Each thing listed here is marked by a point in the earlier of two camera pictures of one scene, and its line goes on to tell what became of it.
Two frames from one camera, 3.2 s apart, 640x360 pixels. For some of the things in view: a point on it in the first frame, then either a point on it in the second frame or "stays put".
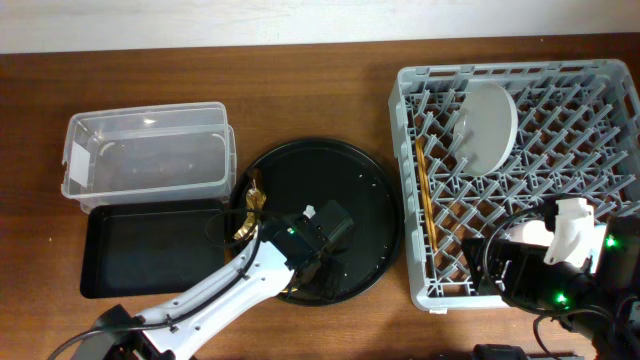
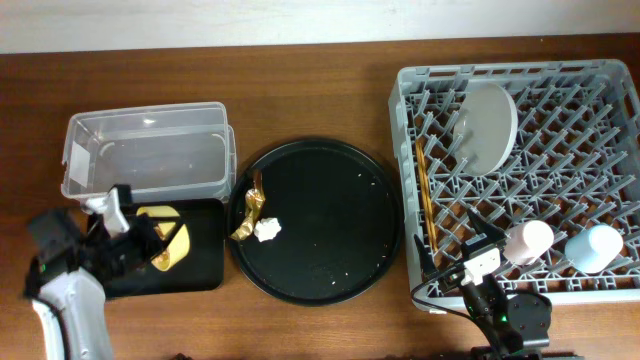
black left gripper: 322,270 to 141,240
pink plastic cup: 532,232 stays put
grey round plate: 485,128 stays put
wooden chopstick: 427,195 stays put
